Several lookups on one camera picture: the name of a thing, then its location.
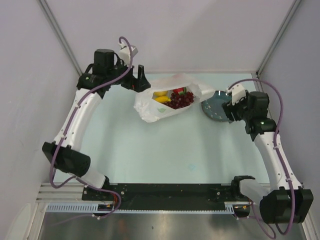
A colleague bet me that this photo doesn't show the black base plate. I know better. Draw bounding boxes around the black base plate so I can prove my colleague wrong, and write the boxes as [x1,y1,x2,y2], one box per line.
[81,183,251,218]

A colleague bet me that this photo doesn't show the blue ceramic plate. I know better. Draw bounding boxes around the blue ceramic plate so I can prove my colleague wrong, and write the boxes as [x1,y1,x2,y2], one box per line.
[201,90,232,122]

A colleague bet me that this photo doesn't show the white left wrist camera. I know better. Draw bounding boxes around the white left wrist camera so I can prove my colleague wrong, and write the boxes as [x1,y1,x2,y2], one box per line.
[118,43,138,62]

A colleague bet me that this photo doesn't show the fake yellow banana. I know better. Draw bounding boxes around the fake yellow banana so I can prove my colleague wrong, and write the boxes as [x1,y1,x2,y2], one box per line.
[154,95,172,104]

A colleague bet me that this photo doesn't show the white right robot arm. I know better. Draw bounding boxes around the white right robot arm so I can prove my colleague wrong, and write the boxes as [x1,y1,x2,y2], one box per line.
[222,90,314,224]

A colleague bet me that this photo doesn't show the white slotted cable duct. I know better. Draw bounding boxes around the white slotted cable duct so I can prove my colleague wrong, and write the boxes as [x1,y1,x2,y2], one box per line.
[46,202,237,214]

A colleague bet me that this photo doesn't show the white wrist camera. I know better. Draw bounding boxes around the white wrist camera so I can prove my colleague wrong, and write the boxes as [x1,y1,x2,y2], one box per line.
[118,43,138,62]
[226,83,247,106]

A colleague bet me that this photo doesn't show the fake red grapes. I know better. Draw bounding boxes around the fake red grapes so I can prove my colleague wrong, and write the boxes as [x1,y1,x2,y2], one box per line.
[163,91,195,110]

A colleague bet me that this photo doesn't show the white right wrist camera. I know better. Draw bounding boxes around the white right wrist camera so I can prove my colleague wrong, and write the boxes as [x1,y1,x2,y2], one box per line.
[226,83,247,106]

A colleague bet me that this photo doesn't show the aluminium frame rail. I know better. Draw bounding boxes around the aluminium frame rail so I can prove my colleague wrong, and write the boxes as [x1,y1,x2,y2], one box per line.
[36,183,84,203]

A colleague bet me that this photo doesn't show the white plastic bag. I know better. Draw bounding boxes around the white plastic bag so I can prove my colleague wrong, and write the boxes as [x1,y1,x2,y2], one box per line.
[134,73,215,123]

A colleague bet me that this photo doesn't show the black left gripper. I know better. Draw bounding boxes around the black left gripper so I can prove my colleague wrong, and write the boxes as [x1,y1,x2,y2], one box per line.
[106,58,150,93]

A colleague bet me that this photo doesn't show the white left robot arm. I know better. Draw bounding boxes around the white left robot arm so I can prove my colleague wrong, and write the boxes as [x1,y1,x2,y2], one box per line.
[42,46,151,200]

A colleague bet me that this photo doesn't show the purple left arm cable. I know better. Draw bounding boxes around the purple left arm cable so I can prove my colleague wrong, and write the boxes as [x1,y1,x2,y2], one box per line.
[49,36,133,221]

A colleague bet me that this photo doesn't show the fake yellow lemon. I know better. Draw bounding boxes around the fake yellow lemon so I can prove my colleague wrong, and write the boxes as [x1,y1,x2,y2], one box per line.
[153,90,168,98]

